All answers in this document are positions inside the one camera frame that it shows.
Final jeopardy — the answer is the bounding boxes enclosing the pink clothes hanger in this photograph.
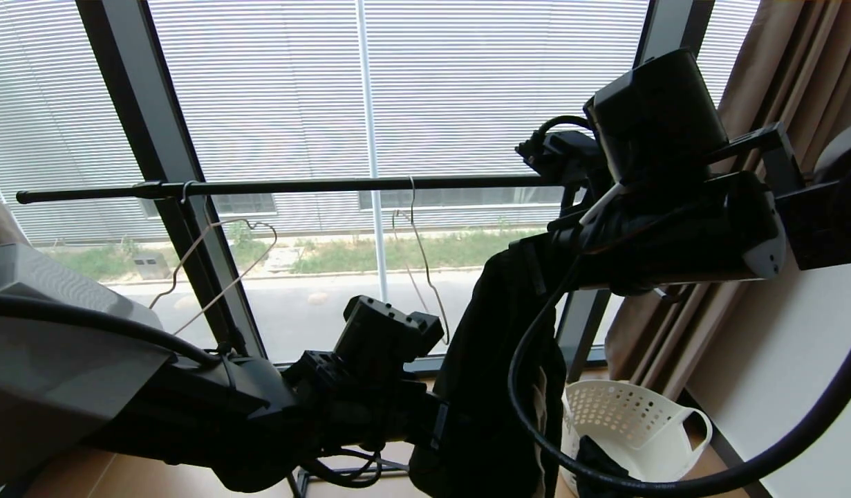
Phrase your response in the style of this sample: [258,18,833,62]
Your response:
[392,176,451,345]
[149,199,279,336]

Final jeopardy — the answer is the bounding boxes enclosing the white laundry basket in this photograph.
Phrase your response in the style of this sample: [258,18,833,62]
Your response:
[560,379,713,498]

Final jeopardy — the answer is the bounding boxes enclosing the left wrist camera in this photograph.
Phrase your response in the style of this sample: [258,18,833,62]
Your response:
[334,295,445,381]

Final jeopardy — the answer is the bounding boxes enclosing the black garment with pale cords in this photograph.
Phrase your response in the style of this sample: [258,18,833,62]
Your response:
[408,235,571,498]

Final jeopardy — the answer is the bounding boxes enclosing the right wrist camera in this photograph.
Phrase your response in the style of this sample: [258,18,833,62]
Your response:
[515,47,806,201]

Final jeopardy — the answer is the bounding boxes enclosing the black clothes rack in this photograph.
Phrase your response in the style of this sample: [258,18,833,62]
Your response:
[16,174,585,498]

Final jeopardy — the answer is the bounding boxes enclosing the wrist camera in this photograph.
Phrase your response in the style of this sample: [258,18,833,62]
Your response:
[334,295,445,381]
[515,47,806,201]

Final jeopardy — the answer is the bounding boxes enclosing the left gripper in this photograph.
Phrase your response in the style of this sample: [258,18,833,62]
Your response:
[286,349,445,448]

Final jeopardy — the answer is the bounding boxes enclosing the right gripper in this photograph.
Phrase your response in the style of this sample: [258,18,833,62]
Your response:
[560,172,789,295]

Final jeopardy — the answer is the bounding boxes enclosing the black cable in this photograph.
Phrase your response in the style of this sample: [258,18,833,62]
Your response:
[0,293,223,369]
[297,446,386,490]
[507,256,851,497]

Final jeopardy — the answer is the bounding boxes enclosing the window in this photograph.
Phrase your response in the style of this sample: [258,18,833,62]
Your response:
[0,0,761,378]

